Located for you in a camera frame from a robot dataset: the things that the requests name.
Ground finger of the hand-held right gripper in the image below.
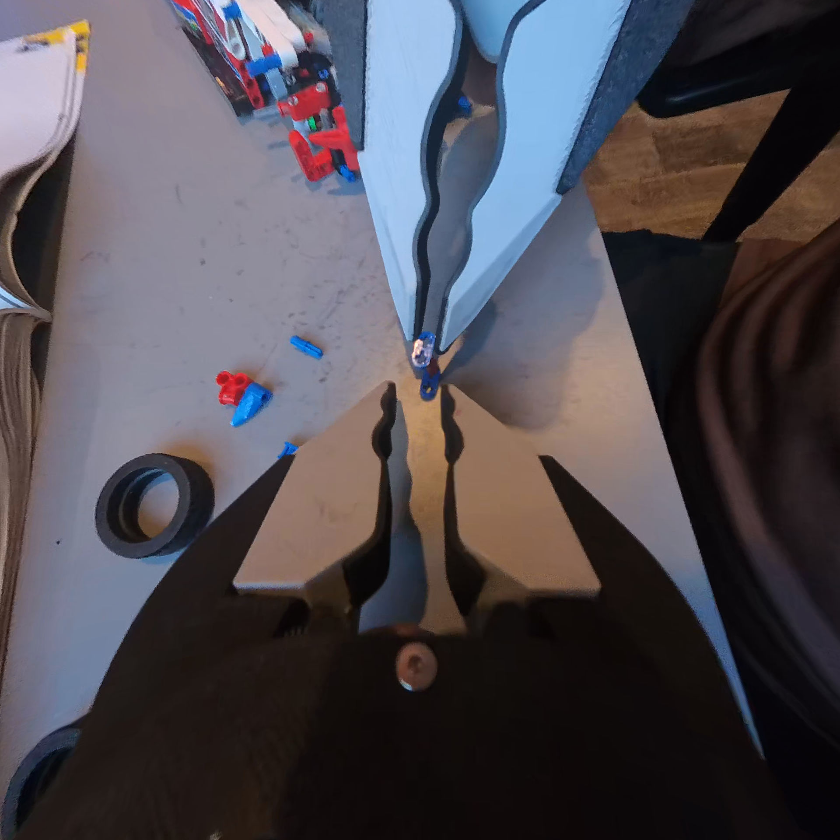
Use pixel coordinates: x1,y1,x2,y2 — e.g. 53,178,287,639
357,0,466,342
436,0,632,355

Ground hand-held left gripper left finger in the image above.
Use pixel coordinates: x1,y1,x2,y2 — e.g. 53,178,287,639
233,381,399,610

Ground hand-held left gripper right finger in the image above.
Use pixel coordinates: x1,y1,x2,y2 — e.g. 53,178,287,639
440,384,602,616

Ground toy brick car model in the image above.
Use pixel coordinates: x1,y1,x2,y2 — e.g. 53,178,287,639
169,0,362,183

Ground thick building instruction booklet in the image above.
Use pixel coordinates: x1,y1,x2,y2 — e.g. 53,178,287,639
0,20,91,664

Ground grey desk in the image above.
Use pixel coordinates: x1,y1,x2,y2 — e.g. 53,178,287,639
0,0,765,788

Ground blue wedge brick piece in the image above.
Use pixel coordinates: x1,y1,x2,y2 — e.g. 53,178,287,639
230,382,273,427

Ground person's dark trousers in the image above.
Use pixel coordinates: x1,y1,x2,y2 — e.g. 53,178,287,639
600,230,742,460

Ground black office chair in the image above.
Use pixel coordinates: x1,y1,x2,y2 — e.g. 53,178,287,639
640,0,840,244

